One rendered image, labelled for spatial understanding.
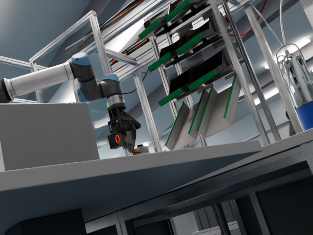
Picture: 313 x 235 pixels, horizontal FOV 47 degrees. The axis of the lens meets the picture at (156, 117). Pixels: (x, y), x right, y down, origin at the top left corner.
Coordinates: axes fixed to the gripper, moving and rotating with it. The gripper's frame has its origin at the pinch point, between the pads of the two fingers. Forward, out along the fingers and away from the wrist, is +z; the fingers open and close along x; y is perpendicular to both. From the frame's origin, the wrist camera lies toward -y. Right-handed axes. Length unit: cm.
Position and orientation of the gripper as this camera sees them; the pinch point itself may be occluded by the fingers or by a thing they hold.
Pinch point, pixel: (132, 149)
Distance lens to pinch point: 155.4
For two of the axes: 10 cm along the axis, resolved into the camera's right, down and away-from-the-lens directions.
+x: 7.7, -3.9, -5.1
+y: -5.8, -0.9, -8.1
